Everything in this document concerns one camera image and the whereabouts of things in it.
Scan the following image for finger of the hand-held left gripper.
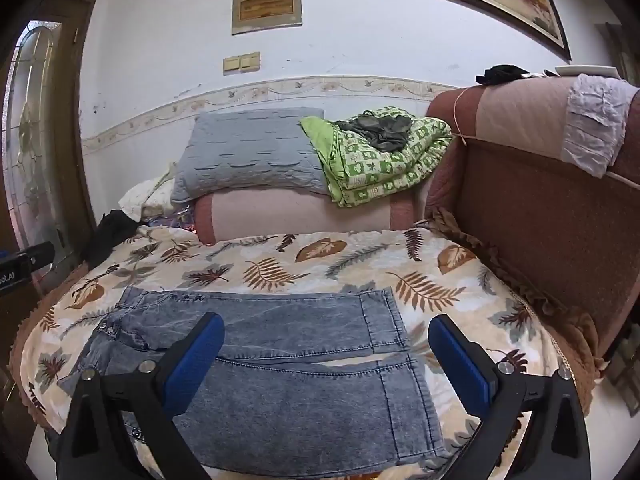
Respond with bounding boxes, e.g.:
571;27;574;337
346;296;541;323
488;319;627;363
14;241;56;268

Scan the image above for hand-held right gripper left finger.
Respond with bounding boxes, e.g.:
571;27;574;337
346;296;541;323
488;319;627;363
56;312;225;480

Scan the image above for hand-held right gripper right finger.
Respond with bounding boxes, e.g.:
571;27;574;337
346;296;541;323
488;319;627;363
429;315;591;480

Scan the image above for blue denim pants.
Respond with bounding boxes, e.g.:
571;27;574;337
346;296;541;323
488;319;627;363
57;285;453;471

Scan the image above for black garment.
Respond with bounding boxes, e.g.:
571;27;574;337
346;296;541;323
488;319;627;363
82;209;143;271

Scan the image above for wooden door with glass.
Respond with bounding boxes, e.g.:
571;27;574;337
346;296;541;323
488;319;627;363
0;0;101;441

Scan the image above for white floral cloth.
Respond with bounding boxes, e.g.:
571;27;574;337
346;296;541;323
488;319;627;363
119;162;193;221

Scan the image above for purple patterned cloth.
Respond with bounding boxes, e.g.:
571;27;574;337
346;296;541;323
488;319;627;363
145;207;197;235

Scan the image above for leaf print blanket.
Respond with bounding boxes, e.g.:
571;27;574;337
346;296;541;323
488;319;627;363
10;225;596;480

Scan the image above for reddish brown sofa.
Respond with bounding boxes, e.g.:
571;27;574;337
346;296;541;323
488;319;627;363
192;74;640;401

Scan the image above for green printed quilt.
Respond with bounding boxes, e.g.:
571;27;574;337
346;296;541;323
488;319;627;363
299;105;453;208

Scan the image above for grey quilted pillow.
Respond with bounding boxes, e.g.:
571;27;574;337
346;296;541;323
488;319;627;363
170;107;333;206

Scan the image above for dark green garment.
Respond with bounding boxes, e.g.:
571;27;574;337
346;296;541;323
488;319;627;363
334;110;415;152

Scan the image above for white crinkled cloth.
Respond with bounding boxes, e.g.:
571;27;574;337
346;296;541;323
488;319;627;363
560;74;640;178

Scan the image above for black cloth on sofa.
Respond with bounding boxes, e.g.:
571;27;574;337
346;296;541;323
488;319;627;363
475;64;531;86

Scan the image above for gold wall plaque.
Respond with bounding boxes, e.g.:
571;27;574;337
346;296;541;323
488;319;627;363
231;0;303;36

